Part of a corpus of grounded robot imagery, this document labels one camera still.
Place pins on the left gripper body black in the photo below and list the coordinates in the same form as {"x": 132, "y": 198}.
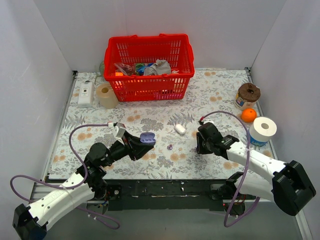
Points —
{"x": 130, "y": 145}

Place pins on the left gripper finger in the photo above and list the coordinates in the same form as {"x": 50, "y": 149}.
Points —
{"x": 139, "y": 150}
{"x": 130, "y": 139}

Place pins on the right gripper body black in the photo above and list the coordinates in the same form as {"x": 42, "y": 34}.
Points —
{"x": 202, "y": 145}

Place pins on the purple earbud charging case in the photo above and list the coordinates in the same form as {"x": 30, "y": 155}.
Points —
{"x": 147, "y": 138}

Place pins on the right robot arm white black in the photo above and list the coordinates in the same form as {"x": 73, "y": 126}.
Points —
{"x": 285, "y": 184}

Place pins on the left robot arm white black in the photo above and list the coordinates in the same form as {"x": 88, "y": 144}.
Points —
{"x": 32, "y": 222}

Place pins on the white earbud charging case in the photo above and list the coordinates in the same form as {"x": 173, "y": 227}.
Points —
{"x": 180, "y": 129}

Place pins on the floral table cloth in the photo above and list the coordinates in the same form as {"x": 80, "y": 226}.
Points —
{"x": 210, "y": 94}

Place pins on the orange fruit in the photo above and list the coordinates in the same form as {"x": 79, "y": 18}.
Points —
{"x": 248, "y": 115}

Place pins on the beige tape roll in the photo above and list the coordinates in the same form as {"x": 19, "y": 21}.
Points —
{"x": 106, "y": 96}

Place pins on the white toilet paper roll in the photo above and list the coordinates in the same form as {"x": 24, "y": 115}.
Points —
{"x": 261, "y": 131}

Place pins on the brown lidded jar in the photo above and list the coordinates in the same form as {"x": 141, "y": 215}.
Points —
{"x": 247, "y": 96}

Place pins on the red plastic shopping basket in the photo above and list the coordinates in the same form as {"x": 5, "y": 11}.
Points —
{"x": 130, "y": 50}

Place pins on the crumpled grey bag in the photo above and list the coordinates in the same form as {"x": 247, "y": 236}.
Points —
{"x": 160, "y": 67}

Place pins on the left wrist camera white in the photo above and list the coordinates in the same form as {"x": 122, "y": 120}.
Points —
{"x": 118, "y": 130}

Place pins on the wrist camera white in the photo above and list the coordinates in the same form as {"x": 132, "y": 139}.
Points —
{"x": 118, "y": 130}
{"x": 205, "y": 121}

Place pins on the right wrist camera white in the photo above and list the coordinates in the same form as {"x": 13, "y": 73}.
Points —
{"x": 205, "y": 121}

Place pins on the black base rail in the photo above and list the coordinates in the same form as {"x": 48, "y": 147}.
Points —
{"x": 163, "y": 194}

